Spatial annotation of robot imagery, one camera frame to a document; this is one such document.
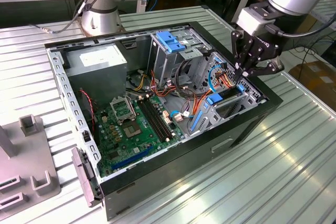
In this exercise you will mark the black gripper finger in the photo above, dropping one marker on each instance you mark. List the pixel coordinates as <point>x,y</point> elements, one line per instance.
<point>236,45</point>
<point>273,67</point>

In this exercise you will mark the hard disk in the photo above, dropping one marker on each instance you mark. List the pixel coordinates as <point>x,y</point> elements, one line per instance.
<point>214,98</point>

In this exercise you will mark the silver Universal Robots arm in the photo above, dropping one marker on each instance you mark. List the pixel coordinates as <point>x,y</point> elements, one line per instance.
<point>99,19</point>

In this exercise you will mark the grey metal disk bay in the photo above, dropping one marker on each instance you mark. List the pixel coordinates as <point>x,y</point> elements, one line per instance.
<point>250,94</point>

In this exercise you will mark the brown cardboard box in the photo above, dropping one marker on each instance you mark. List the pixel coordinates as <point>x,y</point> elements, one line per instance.
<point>317,79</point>

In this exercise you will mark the metal slat side table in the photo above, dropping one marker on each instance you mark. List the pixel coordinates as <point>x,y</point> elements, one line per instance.
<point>326,11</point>

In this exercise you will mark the grey metal drive cage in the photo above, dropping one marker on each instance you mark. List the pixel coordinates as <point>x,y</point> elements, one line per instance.
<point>162,64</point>

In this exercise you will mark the black RAM slot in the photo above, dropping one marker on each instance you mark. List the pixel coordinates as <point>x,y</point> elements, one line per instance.
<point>150,119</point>
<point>158,119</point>
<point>154,119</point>
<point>161,119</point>

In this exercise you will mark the black open PC case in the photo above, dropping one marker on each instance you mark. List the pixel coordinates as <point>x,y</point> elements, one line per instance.
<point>183,161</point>

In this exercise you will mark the grey power supply unit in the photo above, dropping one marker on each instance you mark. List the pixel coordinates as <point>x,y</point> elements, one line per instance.
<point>97,77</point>

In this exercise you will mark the blue expansion slot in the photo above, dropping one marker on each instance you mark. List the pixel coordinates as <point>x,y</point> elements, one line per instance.
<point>131,159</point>

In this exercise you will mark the green motherboard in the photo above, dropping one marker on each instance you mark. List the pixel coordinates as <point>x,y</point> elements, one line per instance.
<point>123,153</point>

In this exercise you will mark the grey plastic case latch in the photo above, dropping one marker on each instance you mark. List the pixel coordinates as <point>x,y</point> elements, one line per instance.
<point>84,176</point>

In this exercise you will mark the grey parts rack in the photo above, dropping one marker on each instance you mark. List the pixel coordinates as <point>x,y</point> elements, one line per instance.
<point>29,161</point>

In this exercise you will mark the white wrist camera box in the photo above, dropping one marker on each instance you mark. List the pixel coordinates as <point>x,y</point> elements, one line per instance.
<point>252,20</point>

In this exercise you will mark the blue plastic drive bracket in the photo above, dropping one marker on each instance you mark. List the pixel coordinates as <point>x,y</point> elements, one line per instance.
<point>168,41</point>

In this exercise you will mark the small black case switch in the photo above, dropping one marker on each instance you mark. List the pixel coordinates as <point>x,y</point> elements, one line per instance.
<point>85,136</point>

